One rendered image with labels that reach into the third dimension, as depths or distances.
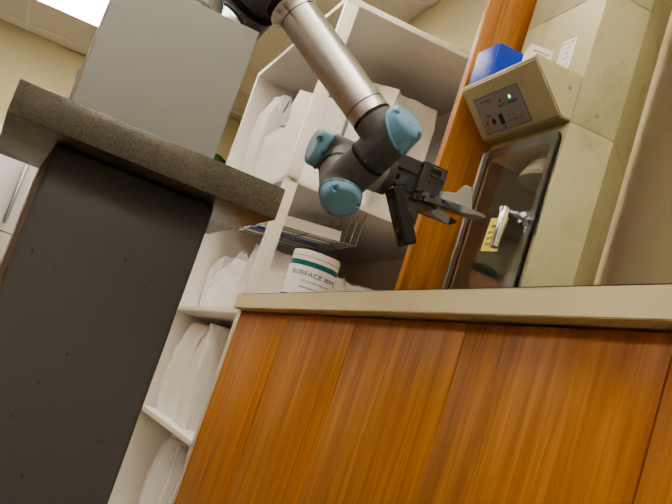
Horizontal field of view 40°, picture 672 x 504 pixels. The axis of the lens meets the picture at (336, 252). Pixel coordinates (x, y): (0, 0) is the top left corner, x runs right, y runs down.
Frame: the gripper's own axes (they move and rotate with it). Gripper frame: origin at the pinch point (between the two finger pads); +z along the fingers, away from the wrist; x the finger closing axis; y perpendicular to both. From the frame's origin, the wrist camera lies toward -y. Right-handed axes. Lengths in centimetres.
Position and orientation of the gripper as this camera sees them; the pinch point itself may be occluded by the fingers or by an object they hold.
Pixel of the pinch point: (467, 222)
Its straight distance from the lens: 186.7
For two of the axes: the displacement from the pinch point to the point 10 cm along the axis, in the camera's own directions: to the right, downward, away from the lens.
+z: 8.9, 3.5, 3.1
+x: -3.5, 0.5, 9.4
